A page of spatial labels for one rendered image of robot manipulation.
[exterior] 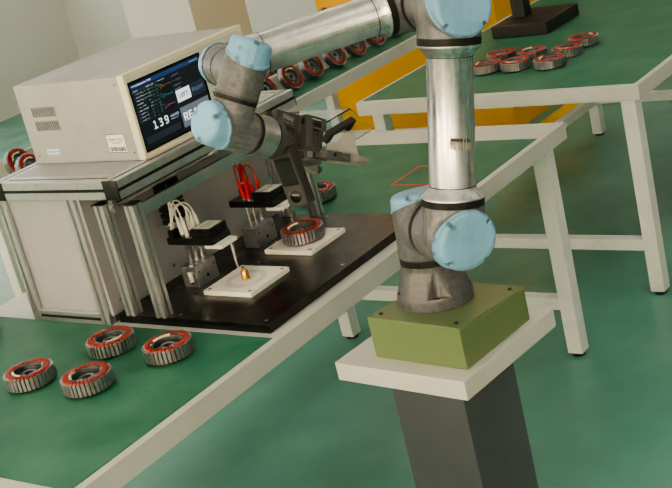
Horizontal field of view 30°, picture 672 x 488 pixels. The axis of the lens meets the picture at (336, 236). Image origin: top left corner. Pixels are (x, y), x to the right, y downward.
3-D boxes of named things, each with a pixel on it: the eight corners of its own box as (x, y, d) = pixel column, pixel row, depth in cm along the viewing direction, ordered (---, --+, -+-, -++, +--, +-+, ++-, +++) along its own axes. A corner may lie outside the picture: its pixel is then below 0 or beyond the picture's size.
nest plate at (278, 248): (345, 232, 318) (344, 227, 318) (312, 255, 307) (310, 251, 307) (299, 231, 327) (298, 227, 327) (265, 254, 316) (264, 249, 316)
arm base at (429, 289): (488, 289, 249) (481, 242, 246) (443, 317, 238) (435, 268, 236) (429, 283, 259) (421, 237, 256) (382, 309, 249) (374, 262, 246)
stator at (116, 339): (82, 353, 287) (77, 338, 285) (125, 334, 292) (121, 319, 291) (100, 365, 277) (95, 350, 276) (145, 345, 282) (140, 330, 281)
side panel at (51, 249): (119, 320, 302) (81, 195, 292) (111, 325, 300) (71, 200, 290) (43, 314, 319) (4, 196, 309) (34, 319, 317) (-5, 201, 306)
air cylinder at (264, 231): (278, 236, 327) (273, 217, 325) (260, 248, 322) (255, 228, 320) (263, 236, 330) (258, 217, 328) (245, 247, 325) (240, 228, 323)
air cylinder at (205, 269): (220, 275, 309) (214, 254, 308) (200, 287, 304) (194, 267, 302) (204, 274, 312) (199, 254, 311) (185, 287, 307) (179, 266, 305)
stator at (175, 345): (203, 351, 271) (199, 336, 270) (156, 372, 266) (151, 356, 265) (183, 339, 281) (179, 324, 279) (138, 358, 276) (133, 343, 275)
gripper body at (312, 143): (330, 119, 227) (284, 106, 218) (330, 166, 226) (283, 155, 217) (299, 126, 232) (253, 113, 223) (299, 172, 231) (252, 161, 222)
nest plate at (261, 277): (290, 271, 300) (288, 266, 300) (252, 297, 289) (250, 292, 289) (242, 269, 310) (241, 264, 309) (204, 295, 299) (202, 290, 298)
